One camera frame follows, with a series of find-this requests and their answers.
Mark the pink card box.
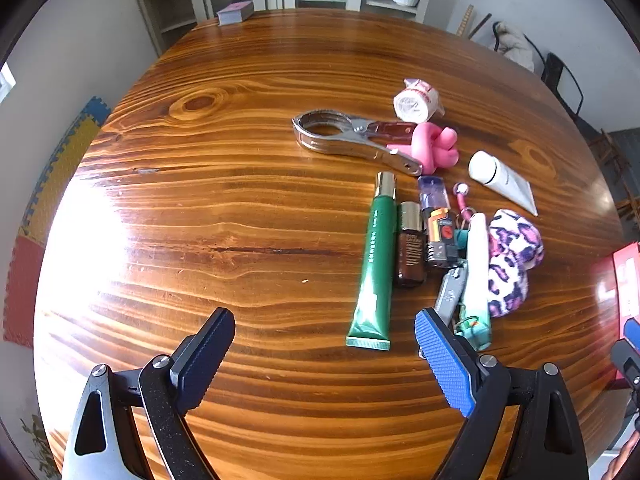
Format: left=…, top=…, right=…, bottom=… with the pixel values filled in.
left=216, top=2, right=254, bottom=26

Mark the white cream tube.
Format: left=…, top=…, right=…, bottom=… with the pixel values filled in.
left=468, top=150, right=539, bottom=217

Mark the brown glass serum bottle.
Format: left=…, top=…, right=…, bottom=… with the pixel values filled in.
left=394, top=201, right=427, bottom=289

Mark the black metal chair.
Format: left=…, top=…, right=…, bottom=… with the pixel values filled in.
left=542, top=52, right=586, bottom=126

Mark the red cardboard box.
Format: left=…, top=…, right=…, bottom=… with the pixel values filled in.
left=597, top=241, right=640, bottom=323

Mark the pink knotted foam toy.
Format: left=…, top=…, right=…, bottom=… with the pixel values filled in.
left=386, top=122, right=460, bottom=171

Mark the silver nail clipper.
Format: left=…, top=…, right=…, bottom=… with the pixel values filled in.
left=434, top=260, right=471, bottom=326

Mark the wooden chair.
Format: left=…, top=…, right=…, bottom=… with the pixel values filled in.
left=587, top=127, right=640, bottom=221

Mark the dark stick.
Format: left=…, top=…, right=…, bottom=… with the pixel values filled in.
left=467, top=12, right=493, bottom=40

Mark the white gauze bandage roll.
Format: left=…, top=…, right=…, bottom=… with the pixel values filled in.
left=392, top=78, right=446, bottom=122

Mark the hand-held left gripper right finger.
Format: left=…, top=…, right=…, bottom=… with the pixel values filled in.
left=414, top=308, right=591, bottom=480

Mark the large metal clamp clip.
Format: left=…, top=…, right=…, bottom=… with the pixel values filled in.
left=292, top=109, right=423, bottom=177

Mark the teal binder clip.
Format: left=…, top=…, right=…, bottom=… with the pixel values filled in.
left=452, top=227, right=472, bottom=263

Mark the white and teal plastic stick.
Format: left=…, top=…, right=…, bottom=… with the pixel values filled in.
left=454, top=212, right=493, bottom=352

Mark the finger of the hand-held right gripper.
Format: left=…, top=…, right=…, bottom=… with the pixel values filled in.
left=610, top=316, right=640, bottom=392

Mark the purple translucent lighter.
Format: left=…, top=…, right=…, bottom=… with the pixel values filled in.
left=416, top=175, right=460, bottom=268

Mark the pink cord bell keychain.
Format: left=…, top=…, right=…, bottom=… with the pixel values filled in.
left=452, top=183, right=475, bottom=226

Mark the beige jacket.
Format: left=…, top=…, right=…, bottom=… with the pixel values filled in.
left=492, top=21, right=538, bottom=71

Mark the person's right forearm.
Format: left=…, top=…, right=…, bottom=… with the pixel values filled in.
left=602, top=427, right=640, bottom=480

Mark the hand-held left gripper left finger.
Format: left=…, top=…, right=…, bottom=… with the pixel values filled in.
left=61, top=306, right=237, bottom=480

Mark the leopard print plush scrunchie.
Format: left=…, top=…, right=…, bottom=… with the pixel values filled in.
left=486, top=208, right=546, bottom=318

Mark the green cosmetic tube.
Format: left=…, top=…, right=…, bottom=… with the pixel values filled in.
left=345, top=171, right=398, bottom=351

